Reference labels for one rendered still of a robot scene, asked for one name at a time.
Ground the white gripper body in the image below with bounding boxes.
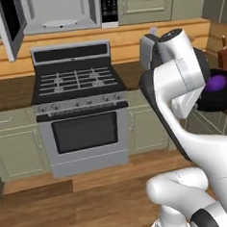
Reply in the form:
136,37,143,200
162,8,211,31
170,89,205,120

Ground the sage green sink cupboard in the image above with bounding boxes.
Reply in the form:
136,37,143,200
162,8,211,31
182,106,227,141

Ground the purple eggplant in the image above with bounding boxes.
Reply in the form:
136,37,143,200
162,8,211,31
201,73,227,95

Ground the steel oven door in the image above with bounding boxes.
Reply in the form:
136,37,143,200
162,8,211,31
36,102,135,181

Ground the white microwave turntable plate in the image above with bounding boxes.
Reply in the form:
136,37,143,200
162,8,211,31
41,18,80,30

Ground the grey microwave oven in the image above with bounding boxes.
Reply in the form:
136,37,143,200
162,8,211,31
18,0,121,36

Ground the grey microwave door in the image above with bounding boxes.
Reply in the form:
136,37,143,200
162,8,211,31
0,0,31,63

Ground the sage green drawer front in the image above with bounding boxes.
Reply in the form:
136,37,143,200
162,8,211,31
125,88,152,110
0,106,38,132

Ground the brown wooden knife block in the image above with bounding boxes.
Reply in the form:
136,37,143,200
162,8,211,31
215,35,227,71

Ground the pale grey countertop appliance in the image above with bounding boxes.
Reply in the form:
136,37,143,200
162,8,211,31
138,32,163,71

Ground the steel gas range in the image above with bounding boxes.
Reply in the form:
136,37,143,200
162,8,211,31
26,38,136,181

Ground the silver cupboard door handle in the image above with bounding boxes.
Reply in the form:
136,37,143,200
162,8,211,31
121,0,130,17
32,127,43,151
128,111,137,134

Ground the small white wall outlet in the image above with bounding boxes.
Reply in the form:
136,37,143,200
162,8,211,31
148,25,159,36

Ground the sage green wall cupboard panel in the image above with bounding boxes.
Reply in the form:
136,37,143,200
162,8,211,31
169,0,209,22

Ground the dark green wall cupboard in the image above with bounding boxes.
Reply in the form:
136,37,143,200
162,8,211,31
201,0,227,25

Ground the sage green wall cupboard door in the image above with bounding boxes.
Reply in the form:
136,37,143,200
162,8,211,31
117,0,179,26

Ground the silver drawer handle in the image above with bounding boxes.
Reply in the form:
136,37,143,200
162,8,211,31
0,116,13,124

